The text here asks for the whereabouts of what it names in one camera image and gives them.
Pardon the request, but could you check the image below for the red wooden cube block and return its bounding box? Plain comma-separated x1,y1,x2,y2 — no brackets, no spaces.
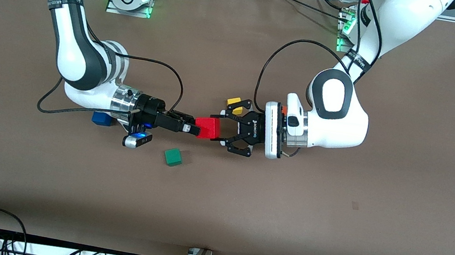
192,115,223,141

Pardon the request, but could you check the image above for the yellow wooden cube block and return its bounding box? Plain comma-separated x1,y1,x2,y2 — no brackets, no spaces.
225,96,245,116

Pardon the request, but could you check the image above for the green wooden cube block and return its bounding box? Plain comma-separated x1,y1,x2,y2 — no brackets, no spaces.
162,146,184,168

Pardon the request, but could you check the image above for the blue wooden cube block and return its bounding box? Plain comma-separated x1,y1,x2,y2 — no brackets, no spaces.
91,111,114,127

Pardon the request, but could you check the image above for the brown paper table cover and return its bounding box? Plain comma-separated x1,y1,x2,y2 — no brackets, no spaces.
0,0,455,255

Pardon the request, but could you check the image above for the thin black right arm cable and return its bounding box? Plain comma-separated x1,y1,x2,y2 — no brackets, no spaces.
78,24,191,116

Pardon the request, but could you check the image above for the long black base cable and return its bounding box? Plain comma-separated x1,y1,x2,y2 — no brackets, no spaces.
264,0,348,21

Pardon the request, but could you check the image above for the short black base cable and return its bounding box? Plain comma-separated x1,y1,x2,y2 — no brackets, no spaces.
313,0,352,14

